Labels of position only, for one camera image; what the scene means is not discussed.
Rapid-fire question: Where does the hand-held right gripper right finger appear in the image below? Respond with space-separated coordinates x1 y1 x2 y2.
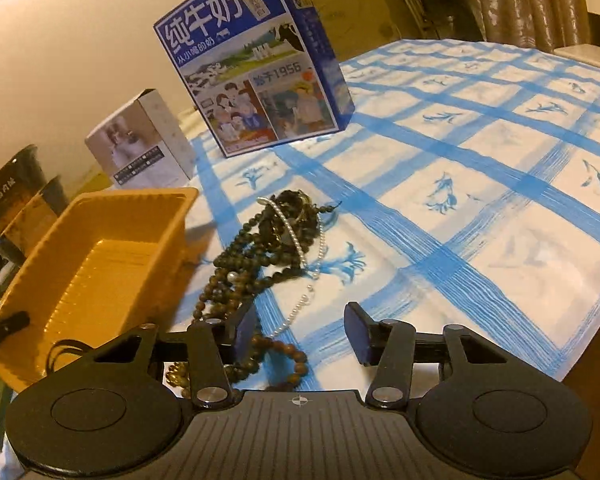
344 301 513 409

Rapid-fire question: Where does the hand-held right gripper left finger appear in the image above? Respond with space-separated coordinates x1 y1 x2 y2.
82 304 260 409

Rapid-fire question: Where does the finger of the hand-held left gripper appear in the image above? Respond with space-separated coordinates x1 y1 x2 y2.
0 311 31 356

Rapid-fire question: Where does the brown wooden bead bracelet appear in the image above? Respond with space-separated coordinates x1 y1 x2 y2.
224 335 309 392

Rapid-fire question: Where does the long dark green bead necklace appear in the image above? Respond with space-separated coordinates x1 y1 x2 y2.
192 230 312 322

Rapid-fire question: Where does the amber bead bracelet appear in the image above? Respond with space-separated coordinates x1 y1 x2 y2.
166 361 194 397

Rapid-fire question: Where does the white pearl necklace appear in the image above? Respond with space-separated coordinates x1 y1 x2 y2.
256 196 329 337

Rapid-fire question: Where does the yellow plastic tray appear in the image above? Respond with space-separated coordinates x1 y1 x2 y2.
0 187 201 393

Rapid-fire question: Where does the black bead bracelet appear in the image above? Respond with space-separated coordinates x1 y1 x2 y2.
250 189 342 261

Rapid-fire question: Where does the orange label instant rice bowl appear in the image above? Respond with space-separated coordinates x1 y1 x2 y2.
0 175 69 264

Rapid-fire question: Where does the black instant rice bowl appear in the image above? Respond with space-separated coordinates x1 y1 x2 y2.
0 144 47 235

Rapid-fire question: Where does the blue checked tablecloth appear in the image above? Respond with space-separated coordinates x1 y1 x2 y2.
172 37 600 397

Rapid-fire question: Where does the small white product box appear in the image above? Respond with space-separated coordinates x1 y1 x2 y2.
84 89 199 189

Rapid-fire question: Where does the blue milk carton box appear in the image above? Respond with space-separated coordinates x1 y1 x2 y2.
153 0 356 159

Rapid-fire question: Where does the brown cardboard box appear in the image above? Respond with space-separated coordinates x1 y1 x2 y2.
296 0 422 59

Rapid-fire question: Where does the beige patterned curtain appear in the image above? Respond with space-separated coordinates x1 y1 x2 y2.
449 0 594 54

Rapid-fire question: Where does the black cable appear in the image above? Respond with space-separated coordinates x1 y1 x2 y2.
44 338 102 377

